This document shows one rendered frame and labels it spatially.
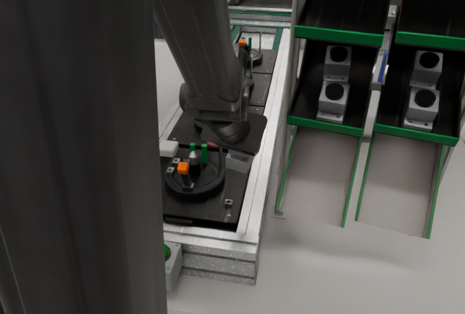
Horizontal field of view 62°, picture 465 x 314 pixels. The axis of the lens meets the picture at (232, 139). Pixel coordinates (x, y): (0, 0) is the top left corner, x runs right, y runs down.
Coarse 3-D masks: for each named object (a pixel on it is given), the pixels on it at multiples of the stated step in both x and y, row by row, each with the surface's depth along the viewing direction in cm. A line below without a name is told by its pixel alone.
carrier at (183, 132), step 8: (184, 112) 117; (256, 112) 117; (184, 120) 113; (192, 120) 113; (200, 120) 110; (176, 128) 110; (184, 128) 110; (192, 128) 110; (200, 128) 107; (168, 136) 106; (176, 136) 106; (184, 136) 106; (192, 136) 106; (200, 136) 106; (184, 144) 103; (200, 144) 103; (224, 152) 102
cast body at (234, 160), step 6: (228, 150) 74; (228, 156) 73; (234, 156) 73; (240, 156) 73; (246, 156) 73; (252, 156) 75; (228, 162) 74; (234, 162) 73; (240, 162) 73; (246, 162) 72; (252, 162) 76; (228, 168) 75; (234, 168) 74; (240, 168) 74; (246, 168) 73
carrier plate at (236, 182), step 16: (160, 160) 97; (224, 160) 97; (240, 176) 92; (224, 192) 87; (240, 192) 87; (176, 208) 83; (192, 208) 83; (208, 208) 83; (224, 208) 83; (240, 208) 83; (208, 224) 81; (224, 224) 80
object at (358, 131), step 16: (304, 48) 72; (320, 48) 78; (352, 48) 77; (368, 48) 77; (304, 64) 74; (320, 64) 76; (352, 64) 75; (368, 64) 74; (304, 80) 75; (320, 80) 74; (352, 80) 73; (368, 80) 72; (304, 96) 73; (352, 96) 71; (368, 96) 68; (288, 112) 69; (304, 112) 71; (352, 112) 69; (320, 128) 68; (336, 128) 66; (352, 128) 65
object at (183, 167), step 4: (184, 160) 81; (188, 160) 81; (180, 164) 79; (184, 164) 79; (188, 164) 81; (180, 168) 79; (184, 168) 79; (188, 168) 80; (180, 172) 79; (184, 172) 79; (188, 172) 82; (184, 176) 81; (188, 176) 82; (184, 180) 83; (188, 180) 82; (184, 184) 84; (188, 184) 84
